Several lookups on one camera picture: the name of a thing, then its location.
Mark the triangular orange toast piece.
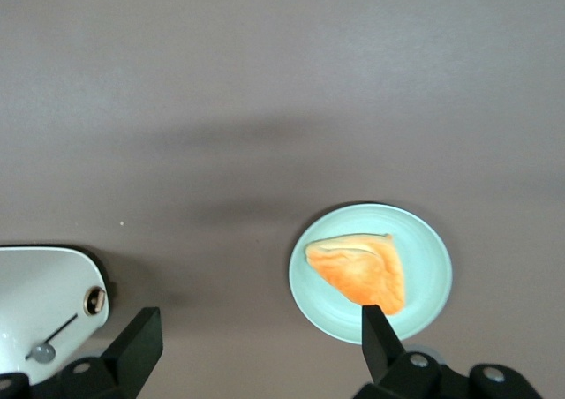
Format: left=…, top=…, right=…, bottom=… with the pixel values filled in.
left=305, top=233, right=407, bottom=317

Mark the white two-slot toaster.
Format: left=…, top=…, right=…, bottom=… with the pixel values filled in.
left=0, top=245, right=112, bottom=385

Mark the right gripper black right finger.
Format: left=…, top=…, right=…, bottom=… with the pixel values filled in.
left=355, top=304, right=544, bottom=399

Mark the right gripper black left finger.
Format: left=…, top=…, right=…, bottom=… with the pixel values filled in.
left=0, top=306, right=165, bottom=399

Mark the pale green round plate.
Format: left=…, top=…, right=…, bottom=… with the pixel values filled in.
left=288, top=202, right=454, bottom=345

